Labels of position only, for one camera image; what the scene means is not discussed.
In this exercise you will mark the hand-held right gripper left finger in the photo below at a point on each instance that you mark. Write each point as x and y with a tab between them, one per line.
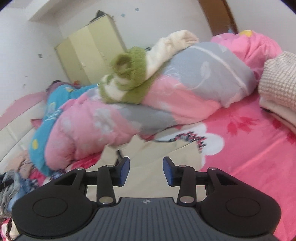
124	170

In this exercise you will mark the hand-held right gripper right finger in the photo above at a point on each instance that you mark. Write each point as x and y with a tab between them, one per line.
167	170

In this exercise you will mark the beige zip jacket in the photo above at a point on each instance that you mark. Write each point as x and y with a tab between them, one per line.
150	150

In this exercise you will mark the pink floral quilt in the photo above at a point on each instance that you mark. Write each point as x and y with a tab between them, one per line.
185	97

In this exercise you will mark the pink floral bed blanket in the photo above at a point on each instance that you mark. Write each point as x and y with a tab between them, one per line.
242	162

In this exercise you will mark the blue pillow yellow dot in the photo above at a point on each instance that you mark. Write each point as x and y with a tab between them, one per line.
44	134

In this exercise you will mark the green and cream fleece garment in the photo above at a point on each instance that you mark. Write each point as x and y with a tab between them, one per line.
136	76

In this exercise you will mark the blue jeans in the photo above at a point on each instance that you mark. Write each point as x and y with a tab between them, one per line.
25	185

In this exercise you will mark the pale pink garment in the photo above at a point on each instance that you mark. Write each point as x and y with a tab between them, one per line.
20	164

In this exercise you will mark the pink and white headboard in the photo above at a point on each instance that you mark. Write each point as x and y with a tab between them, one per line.
18	129

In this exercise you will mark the plaid shirt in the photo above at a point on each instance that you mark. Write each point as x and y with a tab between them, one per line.
5	201

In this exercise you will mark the cream wardrobe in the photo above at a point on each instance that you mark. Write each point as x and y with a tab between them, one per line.
92	51

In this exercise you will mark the folded cream pink towels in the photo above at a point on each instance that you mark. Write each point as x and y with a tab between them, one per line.
279	81

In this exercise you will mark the dark bag on wardrobe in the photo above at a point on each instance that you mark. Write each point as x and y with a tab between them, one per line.
99	16

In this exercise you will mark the brown wooden door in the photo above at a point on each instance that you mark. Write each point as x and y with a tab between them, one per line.
219	16

